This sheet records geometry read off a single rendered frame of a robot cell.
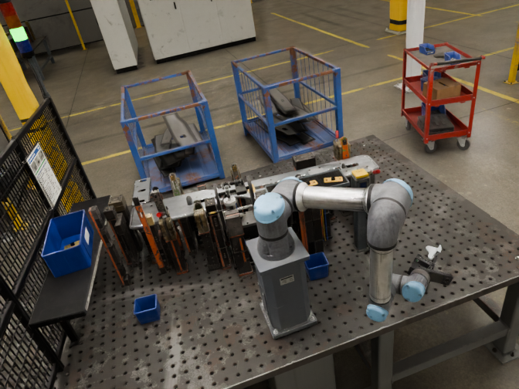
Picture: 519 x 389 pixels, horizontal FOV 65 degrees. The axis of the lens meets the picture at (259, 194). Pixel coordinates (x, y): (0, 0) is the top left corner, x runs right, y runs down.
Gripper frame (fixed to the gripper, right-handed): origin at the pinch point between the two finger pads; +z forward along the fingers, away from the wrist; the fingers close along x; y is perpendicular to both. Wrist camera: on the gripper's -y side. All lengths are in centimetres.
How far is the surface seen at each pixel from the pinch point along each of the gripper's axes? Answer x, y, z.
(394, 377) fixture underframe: 67, -9, -3
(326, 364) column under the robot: 58, 20, -31
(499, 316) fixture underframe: 38, -43, 51
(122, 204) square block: 35, 151, -40
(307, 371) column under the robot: 61, 25, -38
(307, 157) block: -7, 84, 33
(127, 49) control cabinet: 98, 720, 460
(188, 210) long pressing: 25, 116, -27
